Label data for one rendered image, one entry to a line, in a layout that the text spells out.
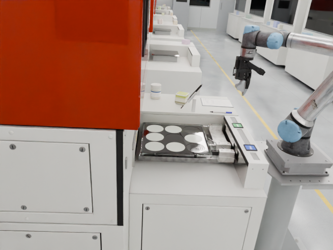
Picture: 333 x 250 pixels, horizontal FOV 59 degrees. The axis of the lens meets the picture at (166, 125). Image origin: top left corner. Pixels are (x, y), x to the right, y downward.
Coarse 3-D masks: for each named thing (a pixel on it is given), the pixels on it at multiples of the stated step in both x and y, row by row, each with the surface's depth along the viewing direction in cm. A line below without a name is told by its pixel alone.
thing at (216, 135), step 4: (208, 128) 184; (212, 132) 178; (216, 132) 178; (220, 132) 178; (212, 136) 173; (216, 136) 173; (220, 136) 173; (224, 136) 174; (216, 140) 169; (220, 140) 169; (224, 140) 169; (220, 160) 152; (224, 160) 152; (228, 160) 152; (232, 160) 152
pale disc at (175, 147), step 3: (168, 144) 157; (171, 144) 157; (174, 144) 157; (177, 144) 157; (180, 144) 157; (168, 147) 154; (171, 147) 154; (174, 147) 154; (177, 147) 154; (180, 147) 154; (183, 147) 155; (171, 150) 151; (174, 150) 151; (177, 150) 151; (180, 150) 152
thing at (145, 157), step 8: (144, 160) 155; (152, 160) 155; (160, 160) 155; (168, 160) 156; (176, 160) 156; (184, 160) 156; (192, 160) 156; (200, 160) 156; (208, 160) 156; (216, 160) 156
